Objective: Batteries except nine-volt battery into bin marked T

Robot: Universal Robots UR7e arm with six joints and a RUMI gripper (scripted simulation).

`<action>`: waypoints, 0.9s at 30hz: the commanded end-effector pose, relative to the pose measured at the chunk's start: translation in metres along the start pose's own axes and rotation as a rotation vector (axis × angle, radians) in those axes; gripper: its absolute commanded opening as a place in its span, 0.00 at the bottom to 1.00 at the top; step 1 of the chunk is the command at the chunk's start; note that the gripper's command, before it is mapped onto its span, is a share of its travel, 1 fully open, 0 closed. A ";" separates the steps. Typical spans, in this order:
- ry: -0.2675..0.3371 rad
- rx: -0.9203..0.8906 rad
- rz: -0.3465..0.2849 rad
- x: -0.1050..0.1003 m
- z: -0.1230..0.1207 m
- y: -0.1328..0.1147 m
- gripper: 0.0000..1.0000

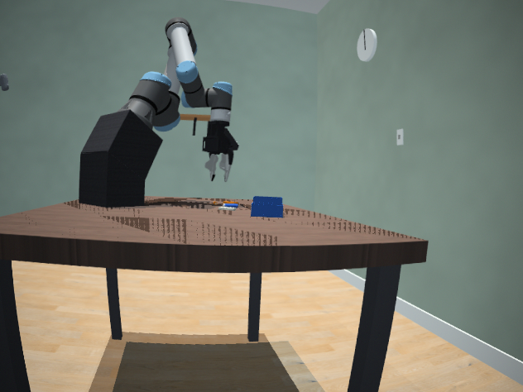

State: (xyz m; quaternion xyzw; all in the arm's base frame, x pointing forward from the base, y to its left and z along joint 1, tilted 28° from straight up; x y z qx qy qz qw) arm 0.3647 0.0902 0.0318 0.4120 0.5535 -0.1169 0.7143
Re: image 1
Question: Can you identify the blue rack of three bins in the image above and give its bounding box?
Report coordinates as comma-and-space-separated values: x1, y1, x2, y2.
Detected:
251, 196, 283, 218

